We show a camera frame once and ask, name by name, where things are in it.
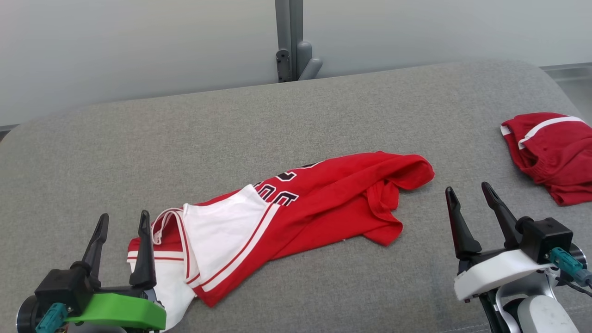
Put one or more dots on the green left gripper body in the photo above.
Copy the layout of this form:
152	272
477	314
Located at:
120	310

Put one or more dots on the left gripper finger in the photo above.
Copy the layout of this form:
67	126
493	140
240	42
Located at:
145	259
97	245

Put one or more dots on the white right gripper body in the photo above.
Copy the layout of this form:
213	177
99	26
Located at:
495	270

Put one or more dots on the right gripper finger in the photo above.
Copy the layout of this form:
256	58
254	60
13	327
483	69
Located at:
502	212
461	231

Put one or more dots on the red shorts with white stripe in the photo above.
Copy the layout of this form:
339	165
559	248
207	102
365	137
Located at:
555	152

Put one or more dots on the red Bulls basketball jersey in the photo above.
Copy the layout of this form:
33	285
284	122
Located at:
314	203

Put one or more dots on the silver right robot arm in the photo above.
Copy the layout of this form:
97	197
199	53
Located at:
541	314

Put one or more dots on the grey fabric sofa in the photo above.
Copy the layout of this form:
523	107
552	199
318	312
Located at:
231	138

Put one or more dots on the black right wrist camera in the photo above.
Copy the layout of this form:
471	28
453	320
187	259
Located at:
548	238

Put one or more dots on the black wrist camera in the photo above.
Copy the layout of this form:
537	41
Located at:
548	238
58	289

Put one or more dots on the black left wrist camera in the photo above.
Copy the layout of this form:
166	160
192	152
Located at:
58	289

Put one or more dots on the teal left camera connector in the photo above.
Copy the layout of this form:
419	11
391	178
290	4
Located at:
52	318

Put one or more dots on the teal camera connector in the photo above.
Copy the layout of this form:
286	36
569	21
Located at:
569	266
52	318

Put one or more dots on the teal right camera connector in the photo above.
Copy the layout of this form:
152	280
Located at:
569	266

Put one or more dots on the grey metal post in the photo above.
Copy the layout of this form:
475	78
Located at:
289	41

